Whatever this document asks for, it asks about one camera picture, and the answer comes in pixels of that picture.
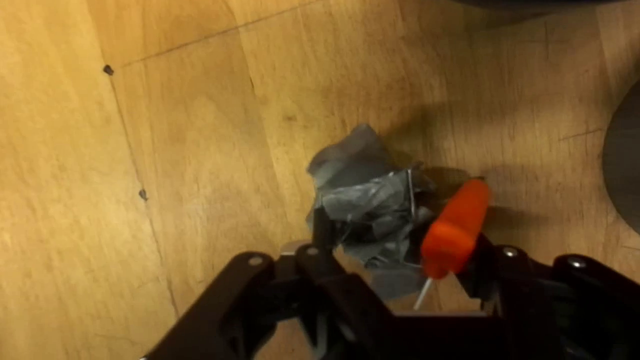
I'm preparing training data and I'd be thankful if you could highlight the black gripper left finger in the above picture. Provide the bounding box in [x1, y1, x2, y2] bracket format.
[141, 206, 401, 360]

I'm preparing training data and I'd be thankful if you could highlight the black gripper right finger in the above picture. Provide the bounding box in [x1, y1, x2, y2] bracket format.
[458, 234, 640, 360]

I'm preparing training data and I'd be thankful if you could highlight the grey tape roll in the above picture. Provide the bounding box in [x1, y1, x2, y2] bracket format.
[601, 82, 640, 231]

